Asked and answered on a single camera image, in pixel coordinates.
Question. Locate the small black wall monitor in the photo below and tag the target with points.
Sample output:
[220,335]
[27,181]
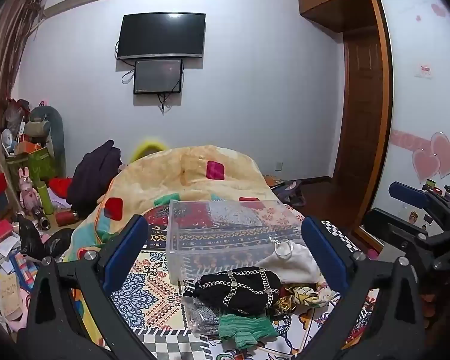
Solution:
[157,77]

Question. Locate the pink rabbit toy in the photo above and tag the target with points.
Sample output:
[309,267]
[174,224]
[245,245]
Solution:
[28,191]

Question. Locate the wall-mounted black television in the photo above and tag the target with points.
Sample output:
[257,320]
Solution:
[161,35]

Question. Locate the purple bag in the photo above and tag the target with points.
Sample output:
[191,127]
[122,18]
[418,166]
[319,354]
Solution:
[290,193]

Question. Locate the black plastic bag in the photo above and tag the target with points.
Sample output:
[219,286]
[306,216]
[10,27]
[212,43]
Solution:
[33,240]

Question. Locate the yellow quilt with colour patches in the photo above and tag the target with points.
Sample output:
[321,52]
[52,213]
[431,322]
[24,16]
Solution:
[195,174]

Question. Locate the grey plush toy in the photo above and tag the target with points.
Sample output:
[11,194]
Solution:
[56,131]

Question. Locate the green knitted garment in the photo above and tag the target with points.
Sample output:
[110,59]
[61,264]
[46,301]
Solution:
[243,330]

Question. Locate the yellow floral scarf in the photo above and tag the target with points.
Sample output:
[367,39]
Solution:
[303,296]

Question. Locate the white sliding door with hearts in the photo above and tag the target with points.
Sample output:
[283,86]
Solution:
[423,120]

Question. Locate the orange book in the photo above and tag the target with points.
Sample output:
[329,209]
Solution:
[273,180]

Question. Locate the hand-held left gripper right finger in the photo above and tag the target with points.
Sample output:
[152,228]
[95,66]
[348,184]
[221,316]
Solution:
[322,249]

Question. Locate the brown wooden door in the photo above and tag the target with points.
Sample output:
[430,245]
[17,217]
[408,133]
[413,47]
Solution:
[360,120]

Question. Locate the wooden overhead cabinet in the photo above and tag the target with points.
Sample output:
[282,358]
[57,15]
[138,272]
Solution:
[333,0]

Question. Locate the wall socket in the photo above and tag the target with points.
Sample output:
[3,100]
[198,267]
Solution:
[279,166]

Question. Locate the striped brown curtain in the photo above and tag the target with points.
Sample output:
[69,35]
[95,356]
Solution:
[3,63]

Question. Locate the green bottle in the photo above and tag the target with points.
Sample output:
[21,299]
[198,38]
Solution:
[45,198]

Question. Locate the green gift bag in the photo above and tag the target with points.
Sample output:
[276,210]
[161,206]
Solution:
[37,165]

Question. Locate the red door sticker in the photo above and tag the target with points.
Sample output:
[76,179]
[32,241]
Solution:
[423,71]

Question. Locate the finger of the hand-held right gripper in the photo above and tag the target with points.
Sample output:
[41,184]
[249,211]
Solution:
[408,192]
[377,223]

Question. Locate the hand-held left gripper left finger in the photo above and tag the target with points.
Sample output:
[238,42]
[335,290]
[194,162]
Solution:
[129,249]

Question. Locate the dark jacket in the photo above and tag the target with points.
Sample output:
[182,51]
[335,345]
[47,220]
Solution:
[93,176]

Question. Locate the clear plastic storage box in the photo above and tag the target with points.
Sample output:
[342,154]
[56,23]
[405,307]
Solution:
[225,228]

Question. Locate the red thermos flask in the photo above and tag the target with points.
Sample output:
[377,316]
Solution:
[65,218]

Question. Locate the pile of papers and cards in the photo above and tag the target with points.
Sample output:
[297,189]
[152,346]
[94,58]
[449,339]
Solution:
[7,281]

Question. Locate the black and silver flask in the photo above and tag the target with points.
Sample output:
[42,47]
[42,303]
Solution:
[41,218]

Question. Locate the grey glitter cloth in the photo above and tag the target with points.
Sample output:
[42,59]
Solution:
[202,315]

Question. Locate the red cloth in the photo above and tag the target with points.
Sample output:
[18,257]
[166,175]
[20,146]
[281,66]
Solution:
[60,186]

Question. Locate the white cloth pouch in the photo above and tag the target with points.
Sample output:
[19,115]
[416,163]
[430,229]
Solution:
[296,264]

